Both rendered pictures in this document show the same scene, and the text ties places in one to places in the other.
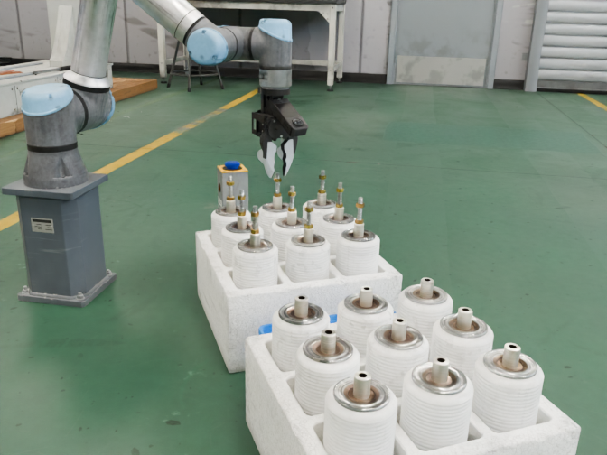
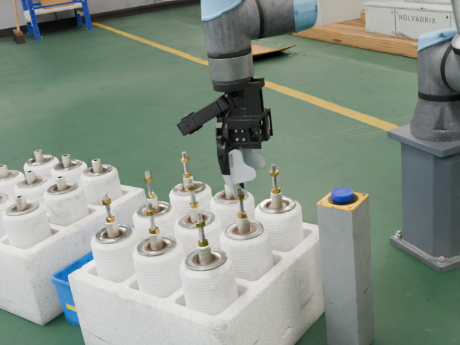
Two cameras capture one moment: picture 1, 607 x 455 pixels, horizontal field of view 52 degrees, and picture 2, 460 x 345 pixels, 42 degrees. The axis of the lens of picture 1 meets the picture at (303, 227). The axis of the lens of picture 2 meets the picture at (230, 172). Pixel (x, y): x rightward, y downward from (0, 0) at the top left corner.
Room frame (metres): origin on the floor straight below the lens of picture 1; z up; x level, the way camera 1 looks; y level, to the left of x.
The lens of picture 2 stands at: (2.34, -0.48, 0.78)
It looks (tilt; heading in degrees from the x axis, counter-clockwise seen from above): 22 degrees down; 148
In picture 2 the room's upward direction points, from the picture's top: 8 degrees counter-clockwise
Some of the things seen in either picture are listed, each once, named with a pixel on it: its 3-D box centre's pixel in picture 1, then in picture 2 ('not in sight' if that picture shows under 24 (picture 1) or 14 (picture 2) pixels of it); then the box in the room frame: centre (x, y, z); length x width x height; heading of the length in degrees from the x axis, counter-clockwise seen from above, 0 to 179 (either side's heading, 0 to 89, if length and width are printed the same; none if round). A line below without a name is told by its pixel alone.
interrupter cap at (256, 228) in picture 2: (277, 207); (244, 230); (1.48, 0.07, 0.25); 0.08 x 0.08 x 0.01
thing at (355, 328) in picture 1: (362, 350); (70, 222); (0.96, -0.11, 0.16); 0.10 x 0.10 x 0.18
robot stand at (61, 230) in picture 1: (63, 236); (444, 190); (1.50, 0.62, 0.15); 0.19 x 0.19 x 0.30; 80
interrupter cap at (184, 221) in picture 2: (291, 222); (196, 220); (1.37, 0.03, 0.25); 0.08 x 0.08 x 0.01
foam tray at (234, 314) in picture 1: (290, 285); (207, 287); (1.37, 0.03, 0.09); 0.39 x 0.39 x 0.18; 19
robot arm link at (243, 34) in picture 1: (231, 43); (277, 11); (1.50, 0.18, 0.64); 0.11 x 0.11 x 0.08; 74
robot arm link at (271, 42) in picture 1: (274, 43); (227, 20); (1.49, 0.08, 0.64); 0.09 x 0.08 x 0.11; 74
